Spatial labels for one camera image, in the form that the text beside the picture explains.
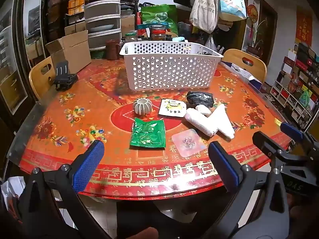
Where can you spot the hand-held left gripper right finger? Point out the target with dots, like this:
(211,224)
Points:
(223,164)

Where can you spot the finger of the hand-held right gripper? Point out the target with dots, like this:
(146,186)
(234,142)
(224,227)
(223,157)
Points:
(265,144)
(291,129)

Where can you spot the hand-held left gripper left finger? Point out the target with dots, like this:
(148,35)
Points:
(88,164)

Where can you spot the black plastic bag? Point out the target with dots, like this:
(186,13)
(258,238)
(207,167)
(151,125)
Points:
(200,99)

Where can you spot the white sachet with yellow print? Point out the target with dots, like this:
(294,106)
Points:
(172,107)

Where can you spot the grey ribbed ball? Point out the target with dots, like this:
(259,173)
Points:
(142,108)

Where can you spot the white perforated plastic basket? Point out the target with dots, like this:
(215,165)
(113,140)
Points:
(169,72)

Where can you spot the clear plastic hook packet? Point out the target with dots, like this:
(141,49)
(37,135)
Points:
(189,143)

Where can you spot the white foam sheet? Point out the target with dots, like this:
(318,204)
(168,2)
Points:
(223,122)

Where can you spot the shelf with boxes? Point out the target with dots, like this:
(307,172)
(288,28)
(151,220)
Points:
(296,79)

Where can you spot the small white foam roll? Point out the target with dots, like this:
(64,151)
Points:
(203,109)

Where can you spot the green foil packet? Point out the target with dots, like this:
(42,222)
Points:
(147,134)

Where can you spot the blue and white box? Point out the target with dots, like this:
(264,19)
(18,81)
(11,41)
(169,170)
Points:
(246,76)

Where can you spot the white plastic bag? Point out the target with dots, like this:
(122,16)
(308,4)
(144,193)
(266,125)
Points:
(12,186)

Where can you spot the black clamp holder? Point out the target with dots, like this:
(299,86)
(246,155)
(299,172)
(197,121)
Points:
(64,78)

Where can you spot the wooden chair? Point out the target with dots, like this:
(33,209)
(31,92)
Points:
(234,57)
(37,77)

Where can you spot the clear plastic bag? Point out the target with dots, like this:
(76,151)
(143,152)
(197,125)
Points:
(211,43)

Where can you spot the open cardboard box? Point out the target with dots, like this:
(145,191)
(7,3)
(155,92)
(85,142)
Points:
(72,49)

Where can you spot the brown mug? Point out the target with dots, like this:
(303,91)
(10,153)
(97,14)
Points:
(113,49)

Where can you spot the blue face mask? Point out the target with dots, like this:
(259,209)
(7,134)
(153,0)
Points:
(179,39)

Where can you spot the glass jar with green lid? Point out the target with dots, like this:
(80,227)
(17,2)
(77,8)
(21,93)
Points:
(130,37)

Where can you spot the blue printed tote bag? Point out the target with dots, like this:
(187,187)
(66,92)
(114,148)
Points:
(230,2)

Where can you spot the brown cardboard box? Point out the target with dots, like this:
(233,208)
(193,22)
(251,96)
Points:
(127,25)

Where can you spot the glass jar with red lid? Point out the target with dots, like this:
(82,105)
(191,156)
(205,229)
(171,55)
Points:
(158,33)

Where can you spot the beige canvas tote bag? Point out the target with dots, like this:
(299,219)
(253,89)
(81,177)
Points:
(203,12)

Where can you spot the grey stacked drawer unit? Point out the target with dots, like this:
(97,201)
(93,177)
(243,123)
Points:
(102,12)

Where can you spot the dark wooden mirror cabinet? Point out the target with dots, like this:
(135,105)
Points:
(53,10)

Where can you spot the green shopping bag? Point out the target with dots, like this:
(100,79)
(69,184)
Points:
(159,17)

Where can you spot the red wall hanging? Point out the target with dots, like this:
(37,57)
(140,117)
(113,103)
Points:
(304,27)

